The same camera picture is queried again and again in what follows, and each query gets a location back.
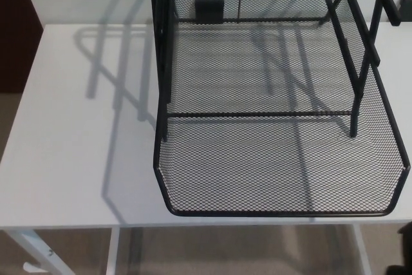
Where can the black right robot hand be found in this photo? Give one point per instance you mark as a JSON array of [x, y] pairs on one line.
[[407, 249]]

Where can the black mesh file tray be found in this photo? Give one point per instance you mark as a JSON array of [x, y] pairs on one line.
[[273, 175]]

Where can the black metal file rack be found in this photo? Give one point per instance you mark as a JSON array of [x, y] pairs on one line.
[[159, 46]]

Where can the white desk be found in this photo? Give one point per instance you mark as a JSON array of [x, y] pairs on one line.
[[80, 159]]

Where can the black locker lock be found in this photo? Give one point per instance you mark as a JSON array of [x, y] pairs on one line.
[[209, 11], [406, 3]]

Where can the white hook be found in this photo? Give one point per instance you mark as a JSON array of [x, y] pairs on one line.
[[30, 268]]

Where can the dark red door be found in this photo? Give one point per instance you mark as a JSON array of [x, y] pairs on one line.
[[14, 30]]

